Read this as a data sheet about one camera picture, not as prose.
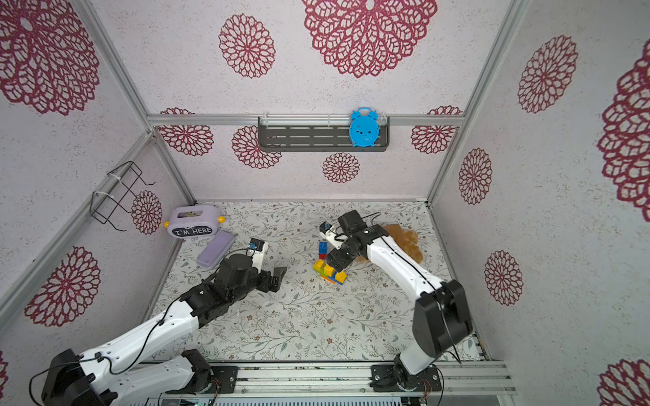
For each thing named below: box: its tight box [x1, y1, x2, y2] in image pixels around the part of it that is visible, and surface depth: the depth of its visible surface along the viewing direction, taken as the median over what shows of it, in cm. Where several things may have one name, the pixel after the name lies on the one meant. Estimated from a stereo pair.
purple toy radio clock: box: [163, 204, 226, 238], surface depth 105 cm
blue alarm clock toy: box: [349, 106, 381, 148], surface depth 90 cm
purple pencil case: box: [196, 230, 235, 269], surface depth 102 cm
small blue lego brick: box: [319, 241, 330, 255], surface depth 99 cm
